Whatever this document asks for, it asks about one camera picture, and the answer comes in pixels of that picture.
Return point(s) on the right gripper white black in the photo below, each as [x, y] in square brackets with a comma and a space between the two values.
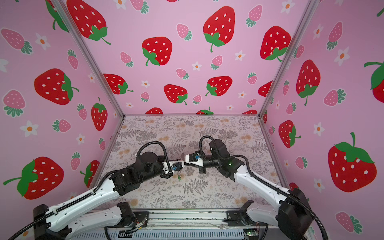
[201, 169]

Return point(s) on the aluminium corner post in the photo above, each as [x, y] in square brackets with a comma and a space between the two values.
[300, 30]
[78, 38]

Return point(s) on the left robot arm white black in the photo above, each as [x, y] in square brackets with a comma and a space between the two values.
[73, 218]

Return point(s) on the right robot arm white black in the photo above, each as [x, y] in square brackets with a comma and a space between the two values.
[293, 215]

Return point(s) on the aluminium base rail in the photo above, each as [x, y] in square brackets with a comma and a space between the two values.
[170, 224]

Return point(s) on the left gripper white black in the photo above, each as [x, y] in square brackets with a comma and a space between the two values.
[166, 176]

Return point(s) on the aluminium corner post left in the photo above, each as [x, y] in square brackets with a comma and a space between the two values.
[78, 38]

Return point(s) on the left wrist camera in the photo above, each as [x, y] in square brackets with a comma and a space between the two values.
[177, 166]

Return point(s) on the aluminium corner post right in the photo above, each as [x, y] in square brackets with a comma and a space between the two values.
[300, 30]

